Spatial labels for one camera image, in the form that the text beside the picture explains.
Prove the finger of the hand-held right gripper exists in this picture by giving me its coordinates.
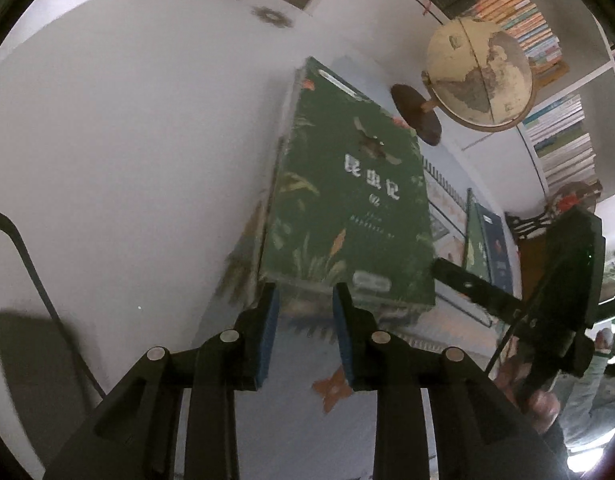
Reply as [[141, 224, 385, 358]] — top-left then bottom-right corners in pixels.
[[431, 257, 538, 323]]

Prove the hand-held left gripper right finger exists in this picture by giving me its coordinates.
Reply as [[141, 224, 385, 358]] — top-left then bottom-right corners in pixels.
[[332, 281, 571, 480]]

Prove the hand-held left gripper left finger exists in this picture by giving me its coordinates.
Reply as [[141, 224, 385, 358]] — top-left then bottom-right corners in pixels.
[[44, 282, 281, 480]]

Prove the stack of assorted books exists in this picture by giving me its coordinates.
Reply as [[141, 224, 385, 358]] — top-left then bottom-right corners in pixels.
[[224, 135, 438, 333]]

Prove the teal green orange flower book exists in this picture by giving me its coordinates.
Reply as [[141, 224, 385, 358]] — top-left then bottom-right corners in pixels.
[[465, 187, 493, 281]]

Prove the navy blue book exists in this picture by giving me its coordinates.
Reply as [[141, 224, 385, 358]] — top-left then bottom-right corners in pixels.
[[475, 202, 515, 293]]

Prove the dark green leafy book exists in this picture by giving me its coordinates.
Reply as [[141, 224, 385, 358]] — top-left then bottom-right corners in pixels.
[[257, 56, 437, 311]]

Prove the person's right forearm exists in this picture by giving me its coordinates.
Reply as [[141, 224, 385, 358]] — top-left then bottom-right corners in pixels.
[[557, 327, 615, 461]]

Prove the row of pale spined books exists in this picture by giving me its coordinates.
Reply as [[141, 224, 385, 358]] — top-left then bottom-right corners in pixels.
[[522, 95, 601, 186]]

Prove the row of orange spined books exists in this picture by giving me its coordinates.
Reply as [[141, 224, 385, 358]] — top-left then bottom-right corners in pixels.
[[475, 0, 571, 78]]

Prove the person's right hand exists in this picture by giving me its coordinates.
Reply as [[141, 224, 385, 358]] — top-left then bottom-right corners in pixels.
[[497, 355, 561, 436]]

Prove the brown wooden cabinet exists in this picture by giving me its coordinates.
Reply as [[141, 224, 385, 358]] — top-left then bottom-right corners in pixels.
[[517, 232, 551, 301]]

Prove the round embroidered flower fan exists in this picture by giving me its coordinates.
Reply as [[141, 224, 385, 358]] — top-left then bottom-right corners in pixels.
[[550, 182, 603, 216]]

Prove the antique beige desk globe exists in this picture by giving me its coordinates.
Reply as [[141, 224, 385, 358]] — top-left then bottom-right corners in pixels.
[[390, 16, 538, 147]]

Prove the white bookshelf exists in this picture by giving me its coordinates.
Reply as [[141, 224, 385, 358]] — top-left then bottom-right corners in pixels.
[[287, 0, 615, 201]]

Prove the black cable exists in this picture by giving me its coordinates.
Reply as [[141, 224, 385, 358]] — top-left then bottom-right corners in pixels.
[[482, 310, 525, 376], [0, 207, 108, 396]]

